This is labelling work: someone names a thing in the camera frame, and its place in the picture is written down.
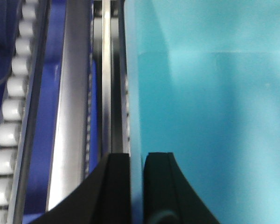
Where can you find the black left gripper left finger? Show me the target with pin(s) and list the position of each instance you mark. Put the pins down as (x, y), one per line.
(102, 198)

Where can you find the steel shelf divider rail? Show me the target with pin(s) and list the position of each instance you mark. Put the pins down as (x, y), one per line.
(67, 169)

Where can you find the white roller track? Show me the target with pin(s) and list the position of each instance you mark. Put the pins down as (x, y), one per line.
(14, 110)

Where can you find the light blue plastic bin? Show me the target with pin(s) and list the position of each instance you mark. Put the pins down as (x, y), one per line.
(204, 84)

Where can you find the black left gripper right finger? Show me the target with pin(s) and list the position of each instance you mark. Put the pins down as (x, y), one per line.
(168, 196)

